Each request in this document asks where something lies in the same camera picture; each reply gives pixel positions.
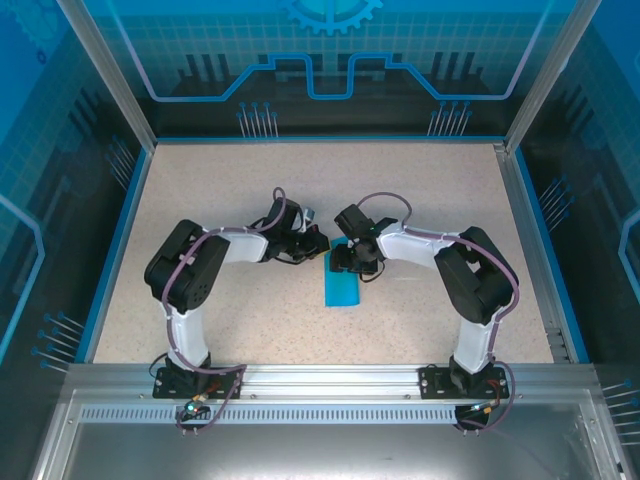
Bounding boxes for grey metal sheet tray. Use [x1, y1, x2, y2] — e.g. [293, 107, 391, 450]
[27, 389, 629, 480]

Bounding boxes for blue table edge strip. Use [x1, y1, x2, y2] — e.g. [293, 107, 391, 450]
[512, 148, 592, 364]
[81, 146, 155, 365]

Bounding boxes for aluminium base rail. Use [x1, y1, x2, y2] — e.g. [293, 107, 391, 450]
[64, 362, 601, 402]

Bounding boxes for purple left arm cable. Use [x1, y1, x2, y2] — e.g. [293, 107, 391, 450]
[160, 186, 302, 435]

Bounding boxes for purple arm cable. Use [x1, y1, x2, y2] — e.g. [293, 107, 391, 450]
[355, 193, 519, 434]
[160, 186, 302, 435]

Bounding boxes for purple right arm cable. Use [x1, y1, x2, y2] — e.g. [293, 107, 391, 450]
[355, 193, 519, 434]

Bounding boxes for slotted grey cable duct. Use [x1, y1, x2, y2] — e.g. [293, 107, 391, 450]
[78, 405, 464, 426]

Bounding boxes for aluminium side rail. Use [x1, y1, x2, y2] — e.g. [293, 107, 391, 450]
[492, 141, 572, 365]

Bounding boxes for cable connector with green light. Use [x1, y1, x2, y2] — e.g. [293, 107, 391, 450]
[180, 393, 210, 420]

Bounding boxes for cable connector with orange wires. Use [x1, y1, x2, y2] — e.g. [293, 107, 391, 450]
[467, 398, 503, 417]

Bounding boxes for aluminium frame post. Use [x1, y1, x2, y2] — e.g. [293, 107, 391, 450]
[53, 0, 160, 152]
[503, 0, 605, 154]

